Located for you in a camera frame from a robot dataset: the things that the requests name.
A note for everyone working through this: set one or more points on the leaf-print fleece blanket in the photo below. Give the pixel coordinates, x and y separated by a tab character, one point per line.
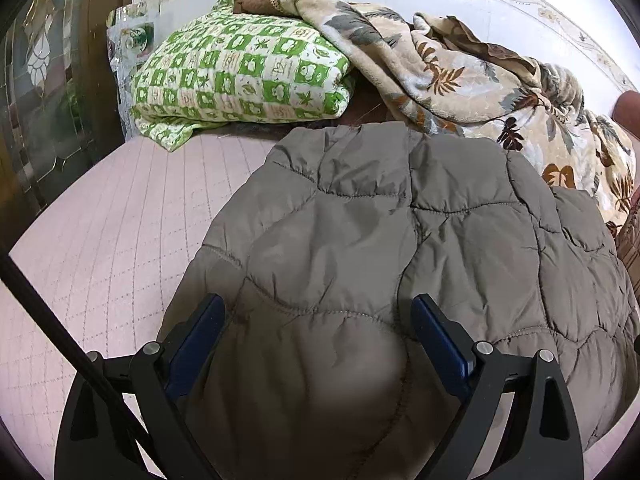
450	70

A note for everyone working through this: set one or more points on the reddish brown upholstered headboard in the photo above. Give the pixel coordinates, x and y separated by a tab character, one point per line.
629	110

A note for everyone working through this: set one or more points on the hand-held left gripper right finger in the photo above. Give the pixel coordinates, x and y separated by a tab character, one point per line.
440	345

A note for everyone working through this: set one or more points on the grey-green puffer jacket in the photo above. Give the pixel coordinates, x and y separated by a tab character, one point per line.
400	240

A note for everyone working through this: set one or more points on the green checked quilt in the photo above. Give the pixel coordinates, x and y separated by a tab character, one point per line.
240	65

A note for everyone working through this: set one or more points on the clear plastic bag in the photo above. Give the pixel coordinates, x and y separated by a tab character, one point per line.
125	35

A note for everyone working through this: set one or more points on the wooden door with glass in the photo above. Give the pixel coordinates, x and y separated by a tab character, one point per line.
55	85

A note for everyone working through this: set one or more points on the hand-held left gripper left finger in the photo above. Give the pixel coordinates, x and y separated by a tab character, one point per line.
197	345

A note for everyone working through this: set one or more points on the striped beige cushion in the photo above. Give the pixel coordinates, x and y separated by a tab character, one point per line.
631	240

